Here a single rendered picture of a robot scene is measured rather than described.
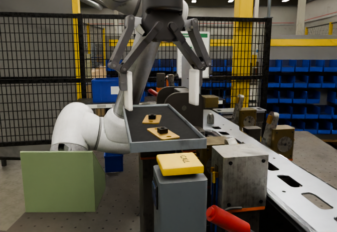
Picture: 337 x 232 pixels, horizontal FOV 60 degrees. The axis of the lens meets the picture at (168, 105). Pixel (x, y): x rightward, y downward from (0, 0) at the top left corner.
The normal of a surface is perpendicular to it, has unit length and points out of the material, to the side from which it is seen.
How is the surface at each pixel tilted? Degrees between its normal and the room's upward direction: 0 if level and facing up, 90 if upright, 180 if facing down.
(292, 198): 0
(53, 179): 90
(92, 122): 51
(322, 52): 90
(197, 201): 90
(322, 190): 0
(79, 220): 0
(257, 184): 90
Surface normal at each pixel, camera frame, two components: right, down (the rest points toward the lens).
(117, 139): 0.19, 0.47
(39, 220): 0.00, -0.98
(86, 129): 0.49, -0.32
